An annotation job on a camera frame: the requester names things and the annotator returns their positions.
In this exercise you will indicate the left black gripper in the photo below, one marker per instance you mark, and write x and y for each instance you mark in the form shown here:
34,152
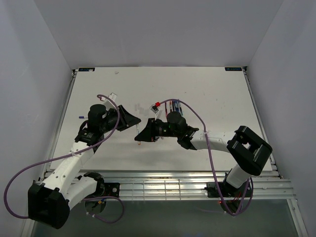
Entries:
130,120

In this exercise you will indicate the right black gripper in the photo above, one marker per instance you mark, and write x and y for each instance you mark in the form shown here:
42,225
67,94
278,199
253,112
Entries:
147,134

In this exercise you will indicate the orange capped pen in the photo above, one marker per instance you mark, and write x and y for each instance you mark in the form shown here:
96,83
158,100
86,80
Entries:
138,131

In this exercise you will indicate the green pen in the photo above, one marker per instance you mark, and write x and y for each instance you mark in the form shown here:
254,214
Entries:
180,108

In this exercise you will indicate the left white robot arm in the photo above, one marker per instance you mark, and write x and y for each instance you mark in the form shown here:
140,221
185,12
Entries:
51,201

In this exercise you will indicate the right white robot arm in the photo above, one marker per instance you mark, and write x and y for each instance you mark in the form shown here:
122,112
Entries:
248,149

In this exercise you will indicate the left blue label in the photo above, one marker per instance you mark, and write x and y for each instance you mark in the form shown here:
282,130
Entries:
86,69

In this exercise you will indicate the blue label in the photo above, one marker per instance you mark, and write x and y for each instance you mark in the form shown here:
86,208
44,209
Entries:
233,69
86,69

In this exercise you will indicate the right blue label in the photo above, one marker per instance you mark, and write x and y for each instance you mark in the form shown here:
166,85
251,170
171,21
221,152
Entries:
233,69

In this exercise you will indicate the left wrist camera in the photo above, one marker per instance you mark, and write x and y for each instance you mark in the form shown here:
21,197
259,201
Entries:
108,101

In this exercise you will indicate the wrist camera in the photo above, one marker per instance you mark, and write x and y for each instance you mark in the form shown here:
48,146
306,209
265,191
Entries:
108,101
155,108

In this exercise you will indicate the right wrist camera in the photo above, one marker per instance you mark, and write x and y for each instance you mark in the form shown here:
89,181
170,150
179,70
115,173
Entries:
155,108

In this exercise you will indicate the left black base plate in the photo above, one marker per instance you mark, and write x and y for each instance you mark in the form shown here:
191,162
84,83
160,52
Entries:
110,189

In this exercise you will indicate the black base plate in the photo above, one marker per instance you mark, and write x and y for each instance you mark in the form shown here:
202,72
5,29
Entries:
227,190
110,189

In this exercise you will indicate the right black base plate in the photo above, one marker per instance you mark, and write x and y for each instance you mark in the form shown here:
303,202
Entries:
227,190

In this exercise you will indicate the aluminium frame rails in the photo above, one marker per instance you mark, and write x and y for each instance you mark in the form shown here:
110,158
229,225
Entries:
146,186

